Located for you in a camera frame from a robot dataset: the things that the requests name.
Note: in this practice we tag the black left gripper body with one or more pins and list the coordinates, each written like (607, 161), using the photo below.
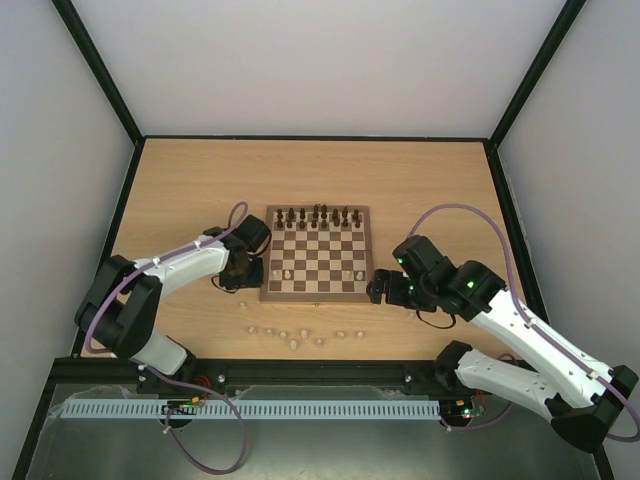
(245, 277)

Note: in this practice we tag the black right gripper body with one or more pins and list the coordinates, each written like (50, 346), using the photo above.
(385, 287)

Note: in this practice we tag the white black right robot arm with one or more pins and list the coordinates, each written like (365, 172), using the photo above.
(580, 396)

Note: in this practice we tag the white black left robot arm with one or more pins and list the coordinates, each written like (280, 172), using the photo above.
(118, 313)

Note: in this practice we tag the wooden chess board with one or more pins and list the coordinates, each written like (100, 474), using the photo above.
(317, 253)

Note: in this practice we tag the right controller circuit board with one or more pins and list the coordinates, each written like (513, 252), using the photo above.
(471, 407)

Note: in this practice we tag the controller circuit board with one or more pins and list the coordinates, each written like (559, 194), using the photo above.
(471, 407)
(183, 406)

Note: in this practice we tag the left controller circuit board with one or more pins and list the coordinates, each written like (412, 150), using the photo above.
(183, 406)

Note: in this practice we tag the black front mounting rail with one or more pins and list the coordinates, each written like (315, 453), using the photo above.
(433, 378)

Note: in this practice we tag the white slotted cable duct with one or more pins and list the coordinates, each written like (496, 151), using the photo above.
(423, 410)

